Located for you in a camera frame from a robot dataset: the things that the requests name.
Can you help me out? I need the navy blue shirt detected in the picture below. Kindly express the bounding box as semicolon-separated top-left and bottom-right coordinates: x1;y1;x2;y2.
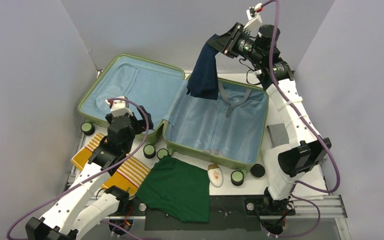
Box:
186;43;219;100

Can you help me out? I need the green shirt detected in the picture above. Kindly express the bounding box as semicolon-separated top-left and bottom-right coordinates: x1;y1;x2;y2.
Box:
135;156;210;223

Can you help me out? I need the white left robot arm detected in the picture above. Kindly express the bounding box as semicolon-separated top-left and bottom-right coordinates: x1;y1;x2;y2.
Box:
25;98;154;240

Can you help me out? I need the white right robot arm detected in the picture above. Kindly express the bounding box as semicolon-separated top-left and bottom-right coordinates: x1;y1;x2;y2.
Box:
209;23;331;214

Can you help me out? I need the middle left suitcase wheel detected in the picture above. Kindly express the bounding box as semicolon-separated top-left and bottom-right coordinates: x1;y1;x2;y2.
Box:
142;144;157;159

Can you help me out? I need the middle right suitcase wheel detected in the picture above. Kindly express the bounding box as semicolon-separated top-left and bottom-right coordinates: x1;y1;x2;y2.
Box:
156;148;170;160

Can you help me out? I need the yellow striped folded towel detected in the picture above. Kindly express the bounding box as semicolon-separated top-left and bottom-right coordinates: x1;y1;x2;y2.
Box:
70;132;151;199

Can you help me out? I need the far left suitcase wheel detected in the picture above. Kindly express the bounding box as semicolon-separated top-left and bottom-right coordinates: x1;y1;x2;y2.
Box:
80;121;95;136

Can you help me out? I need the green suitcase with blue lining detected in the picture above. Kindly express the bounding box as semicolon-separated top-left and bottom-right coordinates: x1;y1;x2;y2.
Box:
77;54;269;170

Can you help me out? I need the grey folded cloth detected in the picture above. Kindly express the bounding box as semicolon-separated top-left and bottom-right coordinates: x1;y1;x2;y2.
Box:
266;123;289;148

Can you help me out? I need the front green suitcase wheel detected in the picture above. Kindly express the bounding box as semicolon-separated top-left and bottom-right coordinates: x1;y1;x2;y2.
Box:
230;170;245;187

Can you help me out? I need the front black suitcase wheel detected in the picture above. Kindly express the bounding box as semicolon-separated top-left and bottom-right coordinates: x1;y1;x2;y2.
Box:
249;163;266;179

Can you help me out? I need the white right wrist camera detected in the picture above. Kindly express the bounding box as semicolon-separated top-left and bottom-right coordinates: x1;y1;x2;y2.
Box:
244;3;263;35

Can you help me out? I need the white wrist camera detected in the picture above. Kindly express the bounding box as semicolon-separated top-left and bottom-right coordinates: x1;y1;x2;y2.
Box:
105;96;134;117
244;3;263;35

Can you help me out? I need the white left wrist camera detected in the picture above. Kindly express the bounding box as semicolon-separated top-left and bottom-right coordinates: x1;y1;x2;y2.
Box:
105;96;134;117

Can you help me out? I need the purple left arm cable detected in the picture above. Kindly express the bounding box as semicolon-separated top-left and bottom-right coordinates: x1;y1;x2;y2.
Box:
6;97;161;240

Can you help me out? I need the grey suitcase strap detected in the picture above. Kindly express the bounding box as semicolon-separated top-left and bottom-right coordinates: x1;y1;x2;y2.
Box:
217;82;252;117

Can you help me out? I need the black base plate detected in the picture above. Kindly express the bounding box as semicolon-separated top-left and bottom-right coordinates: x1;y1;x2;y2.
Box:
127;195;296;232

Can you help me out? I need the aluminium frame rail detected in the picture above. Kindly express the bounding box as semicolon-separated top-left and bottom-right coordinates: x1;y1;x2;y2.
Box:
293;195;348;219

